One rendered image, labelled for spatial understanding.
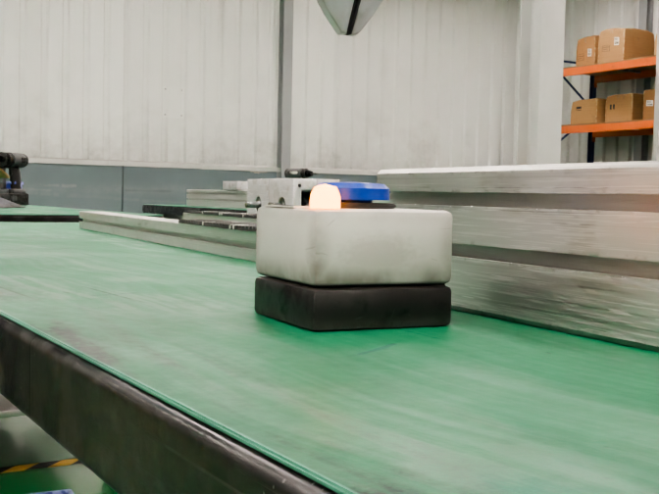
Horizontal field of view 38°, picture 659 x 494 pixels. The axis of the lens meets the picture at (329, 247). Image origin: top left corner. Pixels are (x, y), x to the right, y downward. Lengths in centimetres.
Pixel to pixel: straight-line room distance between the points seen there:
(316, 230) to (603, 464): 24
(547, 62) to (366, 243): 850
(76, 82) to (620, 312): 1175
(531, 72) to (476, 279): 861
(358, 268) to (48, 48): 1166
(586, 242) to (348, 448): 25
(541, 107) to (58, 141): 589
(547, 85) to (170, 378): 863
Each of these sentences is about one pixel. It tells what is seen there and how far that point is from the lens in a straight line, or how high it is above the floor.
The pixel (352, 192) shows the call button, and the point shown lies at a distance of 50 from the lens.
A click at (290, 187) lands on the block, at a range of 165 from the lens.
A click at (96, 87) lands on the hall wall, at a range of 1220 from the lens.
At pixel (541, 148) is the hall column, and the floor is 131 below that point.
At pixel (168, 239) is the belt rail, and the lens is 124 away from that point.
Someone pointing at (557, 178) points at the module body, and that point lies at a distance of 50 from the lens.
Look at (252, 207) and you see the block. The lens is 179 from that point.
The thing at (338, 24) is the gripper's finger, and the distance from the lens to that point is 53.
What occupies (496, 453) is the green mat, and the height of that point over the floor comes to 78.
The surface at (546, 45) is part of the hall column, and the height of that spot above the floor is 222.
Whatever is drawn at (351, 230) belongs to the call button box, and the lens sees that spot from 47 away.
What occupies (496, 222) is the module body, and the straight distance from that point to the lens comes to 54.
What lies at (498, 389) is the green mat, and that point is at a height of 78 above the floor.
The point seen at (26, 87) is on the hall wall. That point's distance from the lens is 1198.
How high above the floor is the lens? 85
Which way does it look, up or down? 3 degrees down
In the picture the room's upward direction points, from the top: 1 degrees clockwise
